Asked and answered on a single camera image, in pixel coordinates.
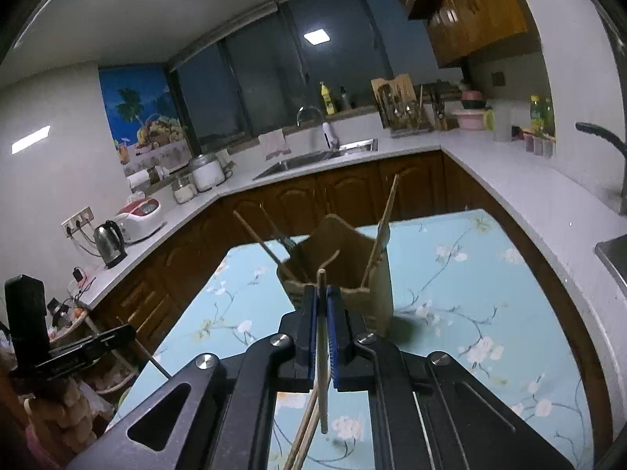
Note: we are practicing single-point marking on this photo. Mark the green bottle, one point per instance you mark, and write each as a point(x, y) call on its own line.
point(537, 112)

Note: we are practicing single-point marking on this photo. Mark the dark kitchen window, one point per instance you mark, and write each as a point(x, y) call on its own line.
point(294, 73)

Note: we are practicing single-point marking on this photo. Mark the wooden upper cabinets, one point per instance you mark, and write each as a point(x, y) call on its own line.
point(470, 10)

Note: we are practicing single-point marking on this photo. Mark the stacked pink basins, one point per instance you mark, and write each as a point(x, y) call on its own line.
point(472, 115)

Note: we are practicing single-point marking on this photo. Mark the paper towel roll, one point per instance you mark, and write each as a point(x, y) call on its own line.
point(139, 180)

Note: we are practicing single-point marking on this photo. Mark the chrome sink faucet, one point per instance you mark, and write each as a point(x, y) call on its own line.
point(313, 110)

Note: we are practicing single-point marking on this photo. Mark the white round cooker pot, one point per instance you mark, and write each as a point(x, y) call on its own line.
point(205, 171)

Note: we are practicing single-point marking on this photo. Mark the floral light blue tablecloth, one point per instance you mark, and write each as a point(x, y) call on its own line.
point(465, 303)

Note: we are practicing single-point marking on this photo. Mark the woven basket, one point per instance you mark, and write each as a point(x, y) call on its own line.
point(112, 379)

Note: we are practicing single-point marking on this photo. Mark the dark wall switch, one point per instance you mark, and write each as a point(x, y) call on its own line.
point(498, 79)

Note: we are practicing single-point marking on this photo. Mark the knife block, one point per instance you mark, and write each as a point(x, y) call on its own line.
point(438, 110)

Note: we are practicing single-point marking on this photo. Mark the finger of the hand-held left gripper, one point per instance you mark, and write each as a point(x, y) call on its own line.
point(93, 345)

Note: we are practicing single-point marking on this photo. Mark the dark soap bottle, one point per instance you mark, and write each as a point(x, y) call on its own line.
point(345, 99)

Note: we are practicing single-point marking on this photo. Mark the red and white rice cooker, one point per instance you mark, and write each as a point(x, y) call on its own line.
point(142, 218)

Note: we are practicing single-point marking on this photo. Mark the dish rack with cutting board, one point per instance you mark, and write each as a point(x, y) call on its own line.
point(399, 105)

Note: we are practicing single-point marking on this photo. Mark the white spice jar set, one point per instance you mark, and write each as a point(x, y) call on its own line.
point(539, 144)

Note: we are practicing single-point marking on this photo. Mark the beach print wall poster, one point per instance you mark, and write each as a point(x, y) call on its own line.
point(142, 117)

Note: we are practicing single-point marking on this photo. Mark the wooden utensil holder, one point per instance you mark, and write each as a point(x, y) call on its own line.
point(343, 264)

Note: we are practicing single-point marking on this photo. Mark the tan wooden chopstick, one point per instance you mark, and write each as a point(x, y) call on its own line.
point(379, 245)
point(390, 200)
point(306, 426)
point(254, 237)

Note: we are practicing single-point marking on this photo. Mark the black wok with lid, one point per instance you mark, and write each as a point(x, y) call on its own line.
point(607, 144)

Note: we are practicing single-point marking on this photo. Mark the hanging dish towel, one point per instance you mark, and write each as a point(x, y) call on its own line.
point(275, 143)

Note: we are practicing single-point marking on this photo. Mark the glass storage jars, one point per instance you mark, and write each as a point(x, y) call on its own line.
point(183, 191)

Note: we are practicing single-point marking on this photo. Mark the small black device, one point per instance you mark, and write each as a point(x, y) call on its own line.
point(59, 308)

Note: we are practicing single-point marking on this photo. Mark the steel kitchen sink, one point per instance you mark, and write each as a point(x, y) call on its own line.
point(303, 161)

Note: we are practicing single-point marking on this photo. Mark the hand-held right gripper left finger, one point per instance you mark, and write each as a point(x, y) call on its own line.
point(308, 333)

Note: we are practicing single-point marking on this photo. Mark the yellow detergent bottle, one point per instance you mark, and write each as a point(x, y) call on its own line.
point(326, 100)

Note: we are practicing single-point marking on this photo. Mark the gas stove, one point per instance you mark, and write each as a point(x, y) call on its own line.
point(612, 259)

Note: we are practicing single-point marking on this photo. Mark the wall socket strip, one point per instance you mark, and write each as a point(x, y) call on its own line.
point(77, 220)

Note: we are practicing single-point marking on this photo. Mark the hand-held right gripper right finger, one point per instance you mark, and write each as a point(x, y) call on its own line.
point(334, 333)

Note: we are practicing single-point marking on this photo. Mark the person's left hand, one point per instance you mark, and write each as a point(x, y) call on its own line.
point(68, 406)

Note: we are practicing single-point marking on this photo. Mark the steel electric kettle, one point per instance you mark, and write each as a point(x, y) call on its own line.
point(110, 245)

